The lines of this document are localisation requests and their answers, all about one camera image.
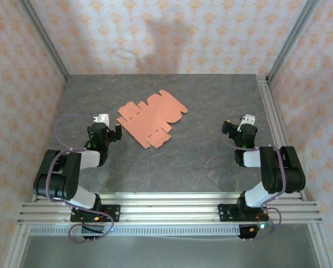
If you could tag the orange paper box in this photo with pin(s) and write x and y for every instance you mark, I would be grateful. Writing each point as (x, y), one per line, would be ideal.
(155, 120)

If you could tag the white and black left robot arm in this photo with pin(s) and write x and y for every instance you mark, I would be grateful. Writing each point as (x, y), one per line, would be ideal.
(88, 159)

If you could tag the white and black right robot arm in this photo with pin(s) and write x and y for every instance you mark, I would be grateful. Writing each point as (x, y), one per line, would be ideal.
(281, 173)

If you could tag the black right controller module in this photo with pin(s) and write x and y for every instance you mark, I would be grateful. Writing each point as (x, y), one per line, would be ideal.
(250, 232)

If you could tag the black controller module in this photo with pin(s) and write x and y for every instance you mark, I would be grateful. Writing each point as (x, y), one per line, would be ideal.
(250, 232)
(92, 230)

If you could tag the black left controller module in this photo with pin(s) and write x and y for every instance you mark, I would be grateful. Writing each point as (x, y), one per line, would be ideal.
(92, 230)

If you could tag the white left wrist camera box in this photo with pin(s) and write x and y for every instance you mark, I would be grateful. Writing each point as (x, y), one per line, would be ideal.
(101, 118)

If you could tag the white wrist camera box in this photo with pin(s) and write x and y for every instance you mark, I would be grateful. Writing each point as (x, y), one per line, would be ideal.
(101, 118)
(249, 119)

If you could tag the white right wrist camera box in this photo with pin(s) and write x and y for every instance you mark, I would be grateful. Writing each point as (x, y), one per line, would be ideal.
(249, 119)

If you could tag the aluminium side rail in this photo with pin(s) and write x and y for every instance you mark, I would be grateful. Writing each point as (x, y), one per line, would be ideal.
(272, 117)

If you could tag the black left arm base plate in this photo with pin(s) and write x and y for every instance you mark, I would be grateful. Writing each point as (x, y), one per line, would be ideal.
(113, 212)

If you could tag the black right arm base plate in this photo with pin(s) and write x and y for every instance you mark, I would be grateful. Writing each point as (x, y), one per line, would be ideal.
(225, 212)

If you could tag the aluminium frame rail bed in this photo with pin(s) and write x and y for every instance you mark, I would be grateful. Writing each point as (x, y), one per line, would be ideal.
(166, 209)

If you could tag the aluminium right frame post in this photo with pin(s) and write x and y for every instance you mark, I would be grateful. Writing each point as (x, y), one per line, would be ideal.
(290, 42)

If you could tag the aluminium frame post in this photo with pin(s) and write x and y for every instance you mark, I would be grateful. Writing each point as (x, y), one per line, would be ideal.
(47, 42)
(290, 42)

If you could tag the aluminium left frame post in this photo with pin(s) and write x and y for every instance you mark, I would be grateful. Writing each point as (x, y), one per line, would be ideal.
(47, 42)

